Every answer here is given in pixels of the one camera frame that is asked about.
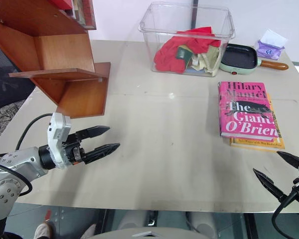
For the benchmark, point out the cream cloth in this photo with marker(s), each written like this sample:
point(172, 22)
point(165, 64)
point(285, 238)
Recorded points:
point(210, 61)

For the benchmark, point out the light blue cloth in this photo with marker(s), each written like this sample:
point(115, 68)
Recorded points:
point(194, 70)

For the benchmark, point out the plaid grey fabric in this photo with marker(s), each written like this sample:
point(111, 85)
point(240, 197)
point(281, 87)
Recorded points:
point(2, 117)

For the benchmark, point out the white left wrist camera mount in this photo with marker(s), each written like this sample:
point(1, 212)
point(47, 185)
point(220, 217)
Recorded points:
point(58, 127)

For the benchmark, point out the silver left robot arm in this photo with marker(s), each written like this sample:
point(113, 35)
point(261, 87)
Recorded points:
point(20, 159)

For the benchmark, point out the dark green cloth patch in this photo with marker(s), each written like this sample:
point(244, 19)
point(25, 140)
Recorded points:
point(182, 53)

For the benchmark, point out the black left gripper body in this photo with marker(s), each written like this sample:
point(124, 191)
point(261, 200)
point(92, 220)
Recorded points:
point(71, 150)

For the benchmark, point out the beige shoe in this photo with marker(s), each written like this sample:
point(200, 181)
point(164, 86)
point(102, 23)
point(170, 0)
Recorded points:
point(43, 230)
point(88, 231)

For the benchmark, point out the black office chair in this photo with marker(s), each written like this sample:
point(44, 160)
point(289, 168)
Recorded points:
point(5, 82)

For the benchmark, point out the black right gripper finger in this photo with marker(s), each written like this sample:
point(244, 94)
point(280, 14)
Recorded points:
point(269, 183)
point(290, 159)

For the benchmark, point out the purple wet wipes pack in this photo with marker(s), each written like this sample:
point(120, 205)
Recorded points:
point(269, 51)

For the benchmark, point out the red cloth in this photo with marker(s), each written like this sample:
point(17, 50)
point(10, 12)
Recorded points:
point(169, 56)

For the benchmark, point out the green electric frying pan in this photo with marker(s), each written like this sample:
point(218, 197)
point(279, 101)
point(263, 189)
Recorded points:
point(239, 58)

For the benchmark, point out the brown wooden bookshelf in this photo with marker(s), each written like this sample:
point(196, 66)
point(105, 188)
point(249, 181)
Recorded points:
point(64, 49)

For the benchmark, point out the grey rounded robot torso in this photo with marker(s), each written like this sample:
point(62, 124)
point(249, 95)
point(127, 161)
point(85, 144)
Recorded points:
point(149, 234)

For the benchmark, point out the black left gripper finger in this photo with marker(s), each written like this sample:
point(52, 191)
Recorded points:
point(102, 151)
point(96, 131)

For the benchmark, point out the white tissue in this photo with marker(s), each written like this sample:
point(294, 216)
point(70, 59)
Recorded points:
point(274, 37)

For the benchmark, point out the clear plastic storage bin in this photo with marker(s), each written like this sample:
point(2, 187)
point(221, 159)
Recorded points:
point(149, 49)

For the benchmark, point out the yellow book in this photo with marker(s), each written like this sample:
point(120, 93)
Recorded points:
point(256, 146)

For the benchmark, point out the pink hardcover book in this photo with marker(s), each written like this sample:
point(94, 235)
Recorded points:
point(246, 109)

